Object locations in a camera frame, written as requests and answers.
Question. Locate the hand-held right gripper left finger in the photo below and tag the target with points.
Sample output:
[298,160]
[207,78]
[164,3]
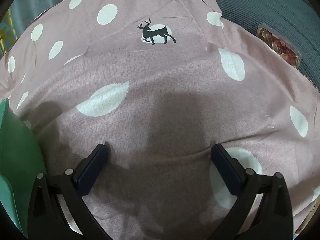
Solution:
[91,170]

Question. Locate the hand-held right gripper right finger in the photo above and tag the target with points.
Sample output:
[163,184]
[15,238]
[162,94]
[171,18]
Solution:
[226,170]

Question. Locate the green plastic basin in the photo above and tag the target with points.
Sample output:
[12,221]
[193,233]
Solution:
[17,155]

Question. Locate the printed paper packet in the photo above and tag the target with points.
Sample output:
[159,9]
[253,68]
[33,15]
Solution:
[308,215]

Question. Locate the pink polka dot deer blanket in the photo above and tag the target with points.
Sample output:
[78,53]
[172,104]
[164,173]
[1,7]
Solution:
[160,80]

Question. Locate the clear dried fruit packet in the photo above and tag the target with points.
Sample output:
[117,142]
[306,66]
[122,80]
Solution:
[277,43]

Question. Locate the grey textured cushion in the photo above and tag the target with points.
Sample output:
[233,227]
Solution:
[262,5]

